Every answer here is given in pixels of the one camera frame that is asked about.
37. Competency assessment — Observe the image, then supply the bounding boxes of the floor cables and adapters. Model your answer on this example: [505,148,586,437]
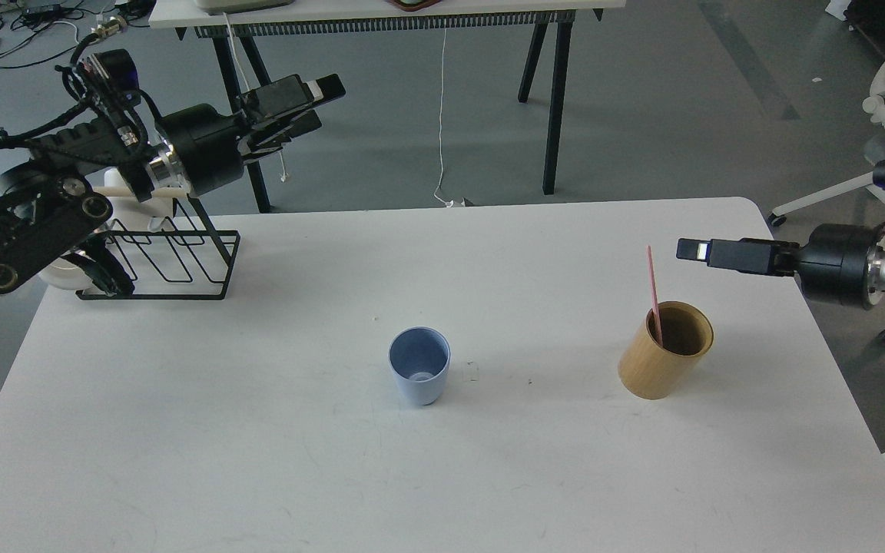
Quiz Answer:
[0,0,157,80]

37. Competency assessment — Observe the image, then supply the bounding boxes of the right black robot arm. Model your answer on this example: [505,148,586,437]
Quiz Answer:
[675,160,885,310]

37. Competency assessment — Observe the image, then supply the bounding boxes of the black wire dish rack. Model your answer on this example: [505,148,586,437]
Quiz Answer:
[76,193,241,300]

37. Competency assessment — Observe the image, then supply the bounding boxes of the white hanging cable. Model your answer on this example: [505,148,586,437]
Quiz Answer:
[433,28,468,208]
[223,12,291,183]

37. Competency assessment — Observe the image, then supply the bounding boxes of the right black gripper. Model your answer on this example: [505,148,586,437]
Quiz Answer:
[675,224,885,310]

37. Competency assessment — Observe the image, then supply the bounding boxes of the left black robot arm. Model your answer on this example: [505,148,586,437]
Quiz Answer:
[0,15,345,299]

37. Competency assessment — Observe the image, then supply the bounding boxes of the pink chopstick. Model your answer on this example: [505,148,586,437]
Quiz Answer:
[645,244,665,349]

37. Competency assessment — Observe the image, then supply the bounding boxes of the white cup on rack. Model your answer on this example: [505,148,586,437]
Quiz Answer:
[96,168,176,232]

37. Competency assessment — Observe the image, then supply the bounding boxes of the white bowl on rack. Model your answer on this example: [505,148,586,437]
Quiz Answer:
[36,249,96,291]

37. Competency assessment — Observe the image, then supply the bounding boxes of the bamboo cylinder holder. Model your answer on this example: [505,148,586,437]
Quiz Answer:
[617,301,715,400]

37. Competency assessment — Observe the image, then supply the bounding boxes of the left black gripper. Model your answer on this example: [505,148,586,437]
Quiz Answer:
[152,74,346,197]

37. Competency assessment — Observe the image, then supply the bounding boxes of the background white table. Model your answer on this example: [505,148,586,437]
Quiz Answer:
[147,1,625,196]

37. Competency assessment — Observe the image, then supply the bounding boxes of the blue cup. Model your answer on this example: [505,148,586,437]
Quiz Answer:
[389,326,452,406]

